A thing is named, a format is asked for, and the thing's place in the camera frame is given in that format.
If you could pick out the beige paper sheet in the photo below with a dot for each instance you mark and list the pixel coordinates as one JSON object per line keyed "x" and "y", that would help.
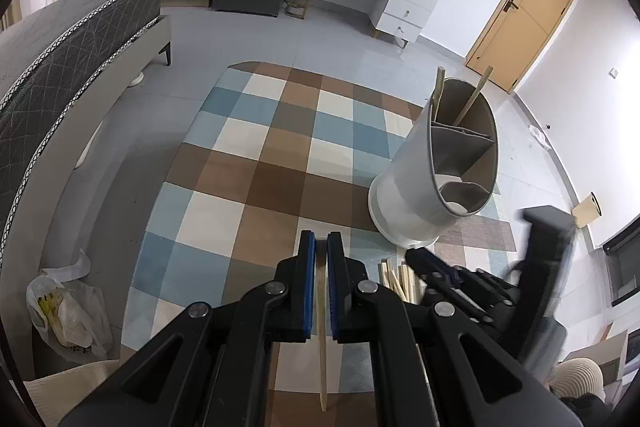
{"x": 586, "y": 211}

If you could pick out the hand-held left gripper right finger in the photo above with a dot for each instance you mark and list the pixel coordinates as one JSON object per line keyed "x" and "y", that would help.
{"x": 334, "y": 292}

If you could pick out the cream woven cushion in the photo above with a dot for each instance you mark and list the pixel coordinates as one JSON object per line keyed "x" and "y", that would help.
{"x": 65, "y": 387}

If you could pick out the wooden door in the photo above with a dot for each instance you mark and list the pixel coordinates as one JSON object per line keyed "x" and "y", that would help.
{"x": 530, "y": 7}

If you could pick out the beige curtain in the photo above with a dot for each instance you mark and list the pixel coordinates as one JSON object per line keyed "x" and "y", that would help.
{"x": 11, "y": 17}

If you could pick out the checkered blue brown rug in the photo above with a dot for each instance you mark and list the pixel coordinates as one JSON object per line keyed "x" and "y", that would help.
{"x": 250, "y": 157}

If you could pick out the white crumpled scrap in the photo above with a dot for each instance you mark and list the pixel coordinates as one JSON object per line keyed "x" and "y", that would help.
{"x": 539, "y": 137}

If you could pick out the black screen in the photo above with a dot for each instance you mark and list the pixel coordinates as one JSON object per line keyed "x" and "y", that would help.
{"x": 625, "y": 267}

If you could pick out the light grey bed frame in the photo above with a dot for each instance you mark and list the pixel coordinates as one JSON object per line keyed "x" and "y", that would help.
{"x": 65, "y": 187}

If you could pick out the pile of wooden chopsticks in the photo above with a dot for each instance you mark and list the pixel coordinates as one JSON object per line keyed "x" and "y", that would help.
{"x": 400, "y": 279}

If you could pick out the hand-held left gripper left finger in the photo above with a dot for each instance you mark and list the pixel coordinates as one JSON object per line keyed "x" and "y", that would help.
{"x": 311, "y": 287}

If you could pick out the white grey utensil holder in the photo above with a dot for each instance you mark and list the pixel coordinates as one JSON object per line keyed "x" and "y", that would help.
{"x": 415, "y": 187}

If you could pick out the dark grey quilted mattress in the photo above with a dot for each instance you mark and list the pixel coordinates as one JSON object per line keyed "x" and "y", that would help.
{"x": 60, "y": 57}

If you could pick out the cream woven hat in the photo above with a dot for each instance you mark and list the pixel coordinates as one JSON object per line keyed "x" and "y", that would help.
{"x": 580, "y": 377}

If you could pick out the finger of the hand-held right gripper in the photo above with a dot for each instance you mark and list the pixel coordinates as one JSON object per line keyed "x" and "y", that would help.
{"x": 470, "y": 304}
{"x": 435, "y": 264}

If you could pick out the cardboard box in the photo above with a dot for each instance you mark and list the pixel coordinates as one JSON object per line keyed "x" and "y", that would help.
{"x": 600, "y": 352}

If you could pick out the white plastic bag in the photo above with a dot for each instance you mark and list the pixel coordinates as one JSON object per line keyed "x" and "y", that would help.
{"x": 75, "y": 322}

